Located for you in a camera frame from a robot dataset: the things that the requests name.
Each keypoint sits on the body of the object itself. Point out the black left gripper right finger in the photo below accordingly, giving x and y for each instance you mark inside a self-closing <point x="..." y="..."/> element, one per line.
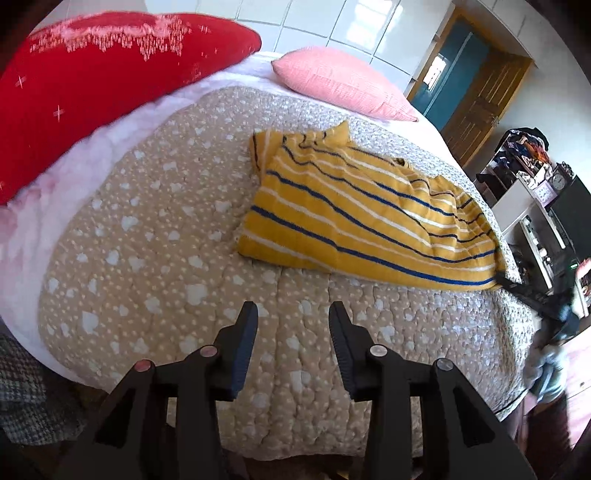
<point x="427" y="421"/>

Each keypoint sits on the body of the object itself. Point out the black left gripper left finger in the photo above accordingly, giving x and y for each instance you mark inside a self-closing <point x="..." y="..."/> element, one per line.
<point x="161" y="421"/>

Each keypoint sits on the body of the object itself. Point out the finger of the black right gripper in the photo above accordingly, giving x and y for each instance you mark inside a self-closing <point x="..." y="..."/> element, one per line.
<point x="545" y="305"/>

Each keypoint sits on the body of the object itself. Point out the yellow striped knit sweater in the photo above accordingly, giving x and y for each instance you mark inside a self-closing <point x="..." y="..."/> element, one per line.
<point x="326" y="203"/>

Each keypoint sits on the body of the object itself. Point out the cluttered clothes rack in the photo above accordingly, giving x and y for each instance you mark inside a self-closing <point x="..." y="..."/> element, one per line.
<point x="521" y="154"/>

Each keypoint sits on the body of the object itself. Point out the gloved right hand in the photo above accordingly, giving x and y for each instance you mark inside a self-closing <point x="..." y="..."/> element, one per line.
<point x="543" y="373"/>

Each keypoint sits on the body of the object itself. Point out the white shelf unit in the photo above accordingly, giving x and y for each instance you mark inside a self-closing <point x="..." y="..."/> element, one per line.
<point x="534" y="235"/>

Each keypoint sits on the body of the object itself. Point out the grey checked fabric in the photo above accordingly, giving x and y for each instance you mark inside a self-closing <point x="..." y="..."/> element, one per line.
<point x="38" y="407"/>

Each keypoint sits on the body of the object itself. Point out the black television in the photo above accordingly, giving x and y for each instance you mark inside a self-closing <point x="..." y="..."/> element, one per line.
<point x="572" y="209"/>

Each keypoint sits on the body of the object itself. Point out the purple alarm clock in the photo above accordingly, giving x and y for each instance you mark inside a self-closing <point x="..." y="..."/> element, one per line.
<point x="550" y="188"/>

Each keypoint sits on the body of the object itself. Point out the beige heart-pattern quilt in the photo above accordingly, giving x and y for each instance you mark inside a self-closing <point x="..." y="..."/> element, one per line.
<point x="148" y="268"/>

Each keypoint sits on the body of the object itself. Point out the wooden door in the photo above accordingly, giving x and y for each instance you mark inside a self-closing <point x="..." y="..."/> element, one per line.
<point x="489" y="95"/>

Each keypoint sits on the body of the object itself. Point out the white wardrobe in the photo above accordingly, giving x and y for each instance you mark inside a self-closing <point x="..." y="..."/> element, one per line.
<point x="392" y="36"/>

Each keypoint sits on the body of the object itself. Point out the pink pillow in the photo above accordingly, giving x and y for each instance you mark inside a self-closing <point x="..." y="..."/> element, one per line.
<point x="341" y="79"/>

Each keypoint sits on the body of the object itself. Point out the red embroidered pillow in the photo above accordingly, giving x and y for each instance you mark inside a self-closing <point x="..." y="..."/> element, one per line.
<point x="70" y="78"/>

